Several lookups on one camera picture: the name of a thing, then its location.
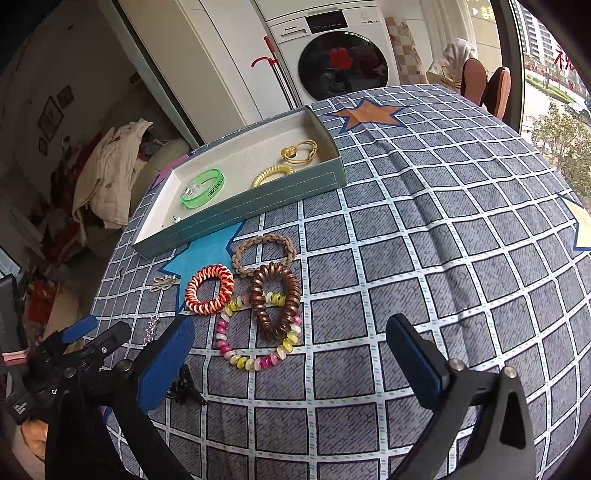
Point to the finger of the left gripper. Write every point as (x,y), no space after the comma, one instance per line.
(76,331)

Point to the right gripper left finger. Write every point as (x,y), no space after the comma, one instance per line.
(78,444)

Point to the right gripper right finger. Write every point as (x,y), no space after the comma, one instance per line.
(501,445)

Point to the black hair claw clip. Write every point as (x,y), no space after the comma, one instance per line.
(183,389)

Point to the green translucent bangle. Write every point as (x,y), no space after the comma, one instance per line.
(202,188)

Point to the brown braided hair band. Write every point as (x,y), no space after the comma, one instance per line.
(272,246)

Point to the silver chain hair clip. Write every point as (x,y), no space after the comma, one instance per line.
(151,329)

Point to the green sofa armchair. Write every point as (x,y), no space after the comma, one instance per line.
(103,241)

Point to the cream jacket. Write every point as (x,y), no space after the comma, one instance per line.
(105,183)

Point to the checked blue tablecloth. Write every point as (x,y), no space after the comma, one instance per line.
(448,217)

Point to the teal shallow tray box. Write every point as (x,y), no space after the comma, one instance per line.
(165,223)

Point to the white cabinet door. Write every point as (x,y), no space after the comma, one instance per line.
(232,34)

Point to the brown chair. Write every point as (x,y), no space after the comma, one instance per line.
(497,92)
(474,81)

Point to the cream cloth on chair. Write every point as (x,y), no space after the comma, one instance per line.
(448,70)

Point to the white washing machine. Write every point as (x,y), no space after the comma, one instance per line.
(330,48)

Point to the checkered tile panel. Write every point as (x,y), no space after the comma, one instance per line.
(408,60)

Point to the red handled mop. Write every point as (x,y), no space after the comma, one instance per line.
(274,63)

